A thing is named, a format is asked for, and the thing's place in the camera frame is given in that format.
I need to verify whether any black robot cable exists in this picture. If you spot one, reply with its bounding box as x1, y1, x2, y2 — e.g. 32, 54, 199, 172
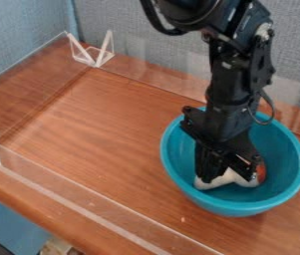
245, 90, 277, 127

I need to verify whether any clear acrylic corner bracket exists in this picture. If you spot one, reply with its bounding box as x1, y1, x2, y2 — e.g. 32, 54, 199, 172
65, 30, 115, 68

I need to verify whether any clear acrylic back barrier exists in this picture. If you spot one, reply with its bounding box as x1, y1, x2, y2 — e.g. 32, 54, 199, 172
102, 37, 300, 134

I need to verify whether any clear acrylic barrier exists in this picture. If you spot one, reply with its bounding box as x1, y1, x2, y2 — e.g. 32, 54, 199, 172
0, 145, 221, 255
0, 32, 87, 136
102, 37, 300, 134

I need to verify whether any clear acrylic front barrier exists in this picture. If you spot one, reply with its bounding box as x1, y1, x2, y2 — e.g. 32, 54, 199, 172
0, 145, 221, 255

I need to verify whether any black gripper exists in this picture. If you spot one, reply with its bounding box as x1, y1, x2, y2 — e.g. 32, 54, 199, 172
179, 89, 262, 183

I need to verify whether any white brown toy mushroom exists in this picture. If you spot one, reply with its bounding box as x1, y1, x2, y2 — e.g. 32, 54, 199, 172
192, 164, 266, 190

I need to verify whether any clear acrylic left barrier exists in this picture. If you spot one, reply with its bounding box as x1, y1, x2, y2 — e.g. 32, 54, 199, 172
0, 32, 87, 136

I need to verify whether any blue plastic bowl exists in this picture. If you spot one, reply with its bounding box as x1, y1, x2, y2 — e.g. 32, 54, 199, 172
159, 118, 300, 217

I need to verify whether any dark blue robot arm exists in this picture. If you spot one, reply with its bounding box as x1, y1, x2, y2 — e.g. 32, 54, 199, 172
139, 0, 274, 189

